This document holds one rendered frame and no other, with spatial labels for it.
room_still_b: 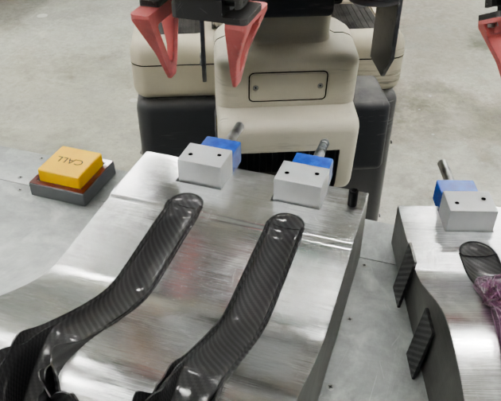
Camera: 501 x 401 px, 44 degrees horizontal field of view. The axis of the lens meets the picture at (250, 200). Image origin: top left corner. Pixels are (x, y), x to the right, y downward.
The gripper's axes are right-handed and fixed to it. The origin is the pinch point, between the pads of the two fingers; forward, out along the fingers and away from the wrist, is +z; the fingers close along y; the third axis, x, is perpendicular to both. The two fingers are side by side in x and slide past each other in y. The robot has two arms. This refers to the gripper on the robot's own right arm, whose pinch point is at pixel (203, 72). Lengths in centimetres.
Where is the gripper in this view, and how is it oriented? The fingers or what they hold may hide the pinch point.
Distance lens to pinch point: 63.5
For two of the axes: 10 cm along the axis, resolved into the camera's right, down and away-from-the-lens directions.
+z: 0.1, 8.1, 5.9
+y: 9.5, 1.8, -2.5
